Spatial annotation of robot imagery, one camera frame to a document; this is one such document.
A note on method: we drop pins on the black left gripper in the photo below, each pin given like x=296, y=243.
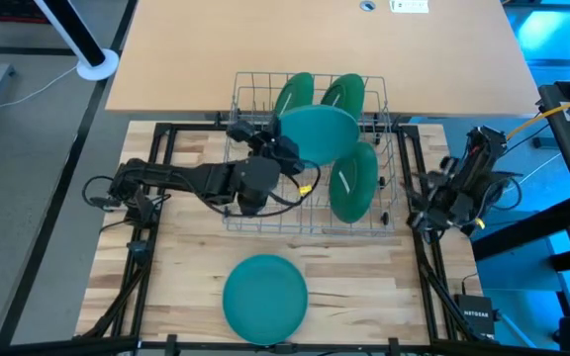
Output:
x=280, y=151

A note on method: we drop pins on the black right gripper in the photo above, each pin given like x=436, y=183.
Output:
x=446, y=205

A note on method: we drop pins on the dark green round plate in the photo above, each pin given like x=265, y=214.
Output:
x=297, y=89
x=349, y=91
x=359, y=188

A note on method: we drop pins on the teal round plate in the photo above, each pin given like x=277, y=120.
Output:
x=265, y=299
x=322, y=133

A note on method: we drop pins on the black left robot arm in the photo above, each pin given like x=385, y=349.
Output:
x=191, y=178

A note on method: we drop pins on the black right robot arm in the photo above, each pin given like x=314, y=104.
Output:
x=483, y=153

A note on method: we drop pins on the light wooden desk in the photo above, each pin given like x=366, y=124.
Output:
x=265, y=39

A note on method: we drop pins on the black diagonal support beam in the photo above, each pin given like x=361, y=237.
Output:
x=537, y=228

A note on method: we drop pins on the black equipment cart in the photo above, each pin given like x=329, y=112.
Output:
x=562, y=143

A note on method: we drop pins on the white desk power outlet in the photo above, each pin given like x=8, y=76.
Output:
x=408, y=6

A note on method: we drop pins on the white lamp stand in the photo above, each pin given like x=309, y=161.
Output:
x=94, y=66

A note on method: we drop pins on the black storage crate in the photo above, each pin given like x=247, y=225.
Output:
x=3, y=11

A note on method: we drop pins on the black aluminium table frame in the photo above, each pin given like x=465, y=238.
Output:
x=191, y=127

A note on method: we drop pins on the black Netgear network switch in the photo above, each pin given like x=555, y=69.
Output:
x=475, y=314

